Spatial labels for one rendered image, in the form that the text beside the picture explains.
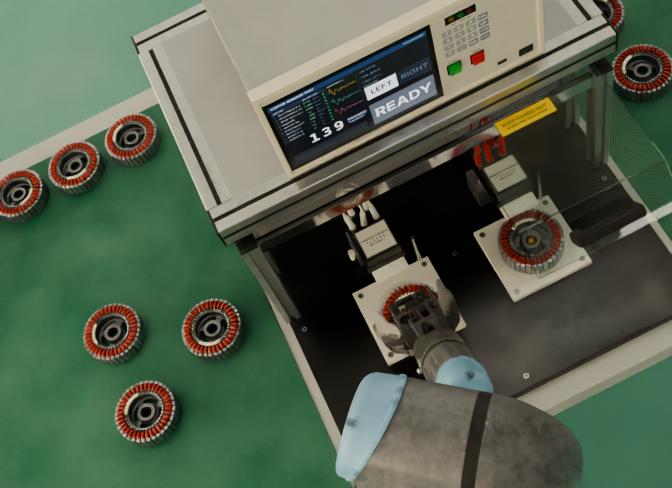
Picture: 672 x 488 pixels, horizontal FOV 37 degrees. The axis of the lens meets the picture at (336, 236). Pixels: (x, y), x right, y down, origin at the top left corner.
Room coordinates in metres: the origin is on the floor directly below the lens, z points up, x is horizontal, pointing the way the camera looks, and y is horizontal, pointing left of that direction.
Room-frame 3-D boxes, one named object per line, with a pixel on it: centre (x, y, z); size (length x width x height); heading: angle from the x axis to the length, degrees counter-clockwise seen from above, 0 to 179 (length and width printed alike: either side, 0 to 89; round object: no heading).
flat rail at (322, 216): (0.83, -0.18, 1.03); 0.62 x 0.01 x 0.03; 92
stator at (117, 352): (0.94, 0.45, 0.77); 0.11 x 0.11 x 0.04
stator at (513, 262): (0.74, -0.30, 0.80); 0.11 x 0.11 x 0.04
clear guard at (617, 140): (0.75, -0.36, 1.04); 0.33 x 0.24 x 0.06; 2
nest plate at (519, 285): (0.74, -0.30, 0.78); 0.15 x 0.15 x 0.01; 2
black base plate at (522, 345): (0.75, -0.18, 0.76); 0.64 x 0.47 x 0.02; 92
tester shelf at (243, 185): (1.05, -0.17, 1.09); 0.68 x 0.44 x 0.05; 92
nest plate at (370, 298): (0.73, -0.06, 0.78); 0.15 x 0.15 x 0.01; 2
